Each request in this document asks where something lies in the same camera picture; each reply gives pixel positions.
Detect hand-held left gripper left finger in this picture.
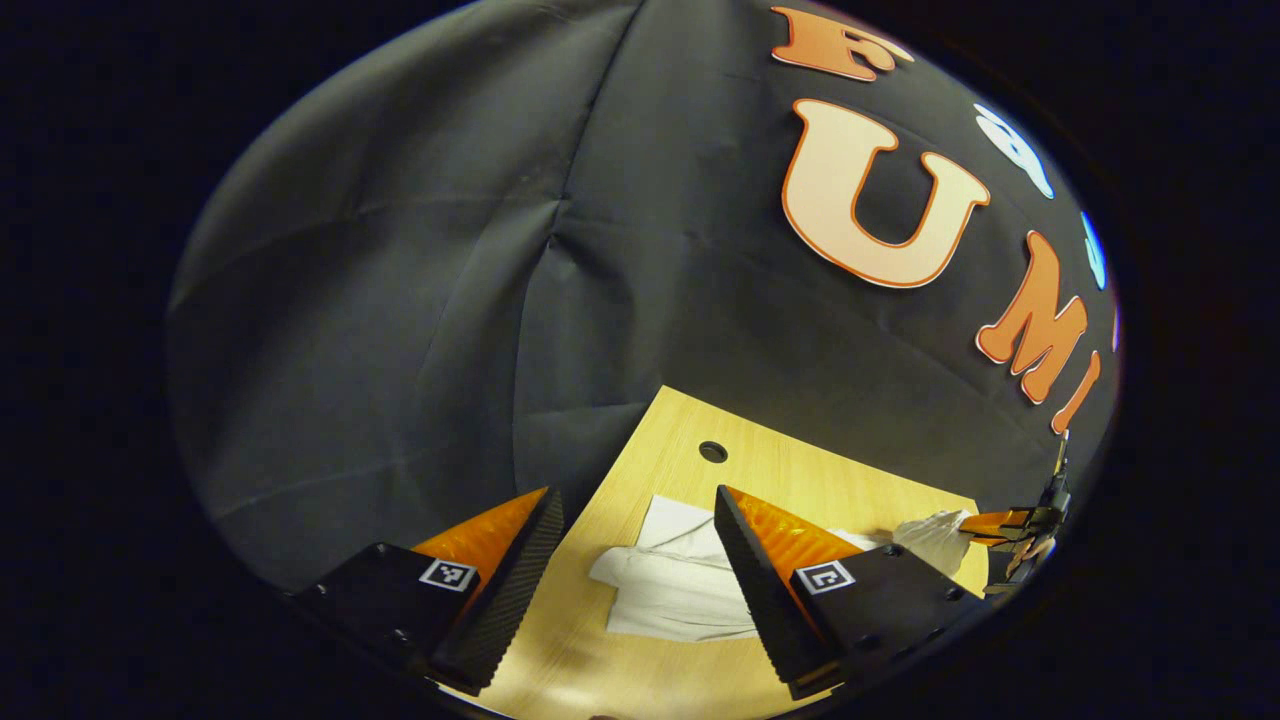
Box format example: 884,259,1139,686
290,486,566,698

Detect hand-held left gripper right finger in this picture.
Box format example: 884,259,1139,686
713,485,986,701

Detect white jeans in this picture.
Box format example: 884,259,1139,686
588,495,973,643

